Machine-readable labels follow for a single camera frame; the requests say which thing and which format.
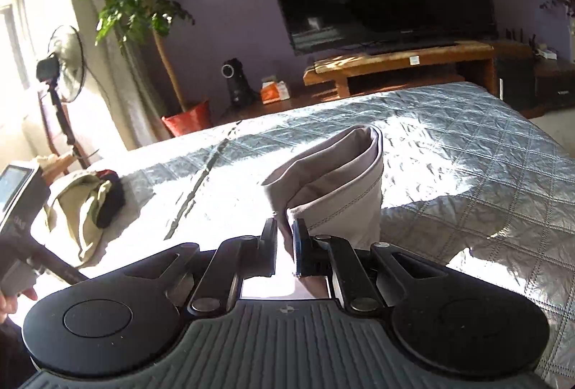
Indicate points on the small white box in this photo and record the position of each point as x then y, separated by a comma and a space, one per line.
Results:
546, 53

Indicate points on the dark brown cabinet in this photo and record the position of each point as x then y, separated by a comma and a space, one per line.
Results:
539, 83

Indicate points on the yellowish cloth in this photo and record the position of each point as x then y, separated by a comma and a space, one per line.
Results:
74, 214

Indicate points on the wooden television stand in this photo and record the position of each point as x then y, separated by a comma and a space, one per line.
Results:
404, 65

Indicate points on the person's left hand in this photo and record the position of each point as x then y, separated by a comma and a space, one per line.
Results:
13, 306

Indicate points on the orange tissue box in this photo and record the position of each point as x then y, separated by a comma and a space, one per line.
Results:
275, 91

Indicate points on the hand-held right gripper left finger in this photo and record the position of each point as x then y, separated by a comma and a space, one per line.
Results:
268, 250

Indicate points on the grey quilted bedspread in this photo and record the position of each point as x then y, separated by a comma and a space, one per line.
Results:
471, 155

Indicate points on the black tabletop appliance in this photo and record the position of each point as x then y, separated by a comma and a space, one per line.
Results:
237, 83

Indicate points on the black standing fan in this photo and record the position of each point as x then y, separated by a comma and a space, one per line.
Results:
67, 65

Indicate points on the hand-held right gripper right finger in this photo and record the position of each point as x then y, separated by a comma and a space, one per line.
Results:
302, 247

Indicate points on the beige curtain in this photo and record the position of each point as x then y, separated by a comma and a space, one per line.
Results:
94, 83

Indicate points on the light pink garment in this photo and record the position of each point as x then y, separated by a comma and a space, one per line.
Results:
341, 187

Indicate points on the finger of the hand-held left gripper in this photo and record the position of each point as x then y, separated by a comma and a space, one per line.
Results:
58, 265

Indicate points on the black router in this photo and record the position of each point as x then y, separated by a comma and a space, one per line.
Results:
521, 39

